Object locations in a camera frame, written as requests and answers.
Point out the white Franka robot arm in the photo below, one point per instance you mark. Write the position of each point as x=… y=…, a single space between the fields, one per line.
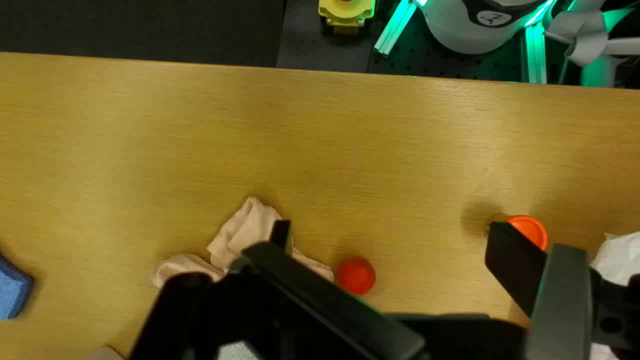
x=460 y=30

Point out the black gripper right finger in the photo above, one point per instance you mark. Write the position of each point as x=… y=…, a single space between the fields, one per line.
x=517 y=266

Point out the white orange printed carrier bag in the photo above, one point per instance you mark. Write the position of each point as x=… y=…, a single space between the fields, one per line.
x=620 y=257

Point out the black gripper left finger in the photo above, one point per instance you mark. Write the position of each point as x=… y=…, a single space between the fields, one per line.
x=281 y=235

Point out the blue sponge cloth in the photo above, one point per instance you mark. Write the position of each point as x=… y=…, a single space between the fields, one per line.
x=11 y=288

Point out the small red plush ball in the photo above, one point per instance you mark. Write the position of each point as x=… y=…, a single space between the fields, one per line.
x=355 y=276

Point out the pale pink cloth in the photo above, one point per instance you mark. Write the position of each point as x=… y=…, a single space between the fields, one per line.
x=242 y=230

